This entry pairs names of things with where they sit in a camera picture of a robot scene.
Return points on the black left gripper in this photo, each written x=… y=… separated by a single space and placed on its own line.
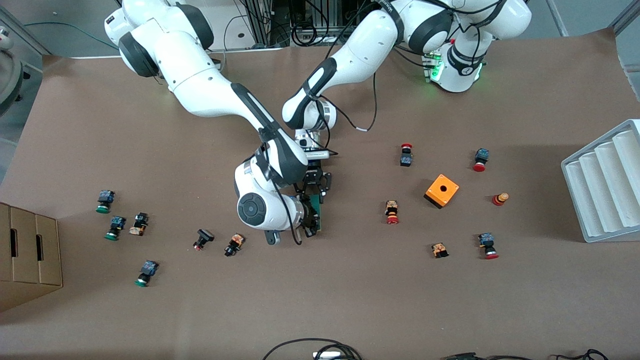
x=313 y=178

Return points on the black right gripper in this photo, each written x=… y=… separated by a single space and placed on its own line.
x=308 y=216

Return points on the green circuit board module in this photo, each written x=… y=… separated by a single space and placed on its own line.
x=320 y=215

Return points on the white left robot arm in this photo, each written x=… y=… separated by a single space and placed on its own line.
x=360 y=45

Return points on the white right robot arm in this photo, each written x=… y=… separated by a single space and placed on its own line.
x=200 y=85

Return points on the red emergency button orange block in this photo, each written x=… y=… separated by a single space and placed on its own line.
x=392 y=210

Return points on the red push button black block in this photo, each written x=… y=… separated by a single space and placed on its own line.
x=406 y=160

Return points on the small orange contact block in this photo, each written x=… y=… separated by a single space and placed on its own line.
x=439 y=249

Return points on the red mushroom button blue block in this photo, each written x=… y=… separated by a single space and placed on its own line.
x=486 y=241
x=482 y=155

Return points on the green mushroom button blue block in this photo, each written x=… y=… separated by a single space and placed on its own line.
x=149 y=269
x=106 y=196
x=116 y=223

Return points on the red yellow emergency stop head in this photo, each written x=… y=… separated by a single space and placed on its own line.
x=499 y=200

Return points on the brown cardboard box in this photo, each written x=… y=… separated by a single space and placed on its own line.
x=30 y=250

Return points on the white ridged plastic tray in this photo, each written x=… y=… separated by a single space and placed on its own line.
x=600 y=185

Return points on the white grey round device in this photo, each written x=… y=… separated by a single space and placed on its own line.
x=7 y=75

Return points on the black selector switch orange block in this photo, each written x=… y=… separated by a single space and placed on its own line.
x=140 y=220
x=235 y=243

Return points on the black flat-head switch red terminals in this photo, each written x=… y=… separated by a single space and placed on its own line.
x=205 y=235

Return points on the orange button enclosure box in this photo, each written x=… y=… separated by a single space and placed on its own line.
x=442 y=190

